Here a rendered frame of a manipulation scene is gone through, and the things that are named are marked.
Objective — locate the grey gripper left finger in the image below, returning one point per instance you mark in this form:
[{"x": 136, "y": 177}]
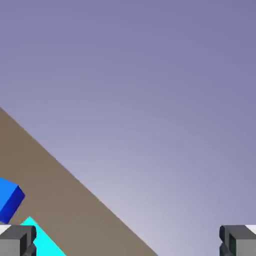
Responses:
[{"x": 14, "y": 240}]

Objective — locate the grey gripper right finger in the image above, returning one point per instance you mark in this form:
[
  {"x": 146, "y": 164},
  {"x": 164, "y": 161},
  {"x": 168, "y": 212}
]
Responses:
[{"x": 243, "y": 241}]

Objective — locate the large cyan box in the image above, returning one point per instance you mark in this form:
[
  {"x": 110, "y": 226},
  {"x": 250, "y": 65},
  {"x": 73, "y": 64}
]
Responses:
[{"x": 46, "y": 243}]

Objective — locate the large blue box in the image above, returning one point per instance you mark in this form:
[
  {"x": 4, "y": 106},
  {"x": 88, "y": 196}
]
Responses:
[{"x": 9, "y": 198}]

